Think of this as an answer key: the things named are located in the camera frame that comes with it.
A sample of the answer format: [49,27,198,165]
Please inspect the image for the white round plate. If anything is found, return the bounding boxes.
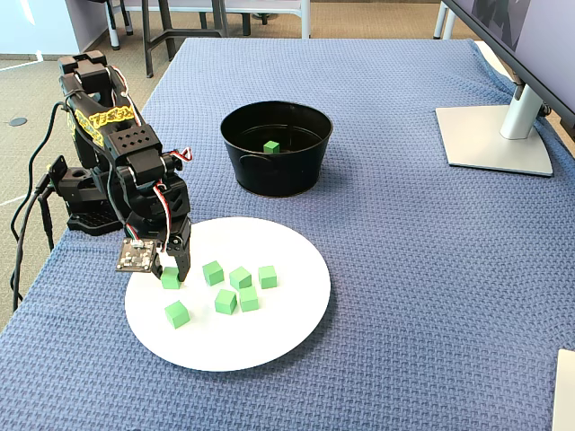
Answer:
[124,216,332,373]

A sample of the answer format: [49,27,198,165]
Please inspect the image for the monitor with silver stand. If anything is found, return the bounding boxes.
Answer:
[434,0,575,179]

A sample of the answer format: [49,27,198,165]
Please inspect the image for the white flat device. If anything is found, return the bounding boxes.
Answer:
[551,348,575,431]

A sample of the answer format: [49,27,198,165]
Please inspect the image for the black wavy cable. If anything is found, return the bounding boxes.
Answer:
[26,101,73,194]

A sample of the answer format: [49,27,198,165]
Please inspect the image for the blue woven cloth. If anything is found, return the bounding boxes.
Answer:
[0,36,575,431]

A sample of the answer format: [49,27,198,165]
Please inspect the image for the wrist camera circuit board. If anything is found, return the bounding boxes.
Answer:
[115,236,159,274]

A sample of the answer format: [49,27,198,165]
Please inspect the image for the black stool frame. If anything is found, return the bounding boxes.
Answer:
[141,0,252,78]

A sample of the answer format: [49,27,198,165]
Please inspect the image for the white metal table leg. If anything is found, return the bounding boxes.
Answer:
[433,0,455,40]

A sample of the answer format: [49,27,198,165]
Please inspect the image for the black metal bucket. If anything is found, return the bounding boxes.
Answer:
[219,100,334,198]

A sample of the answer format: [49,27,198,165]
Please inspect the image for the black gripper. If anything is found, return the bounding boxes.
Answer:
[125,178,193,285]

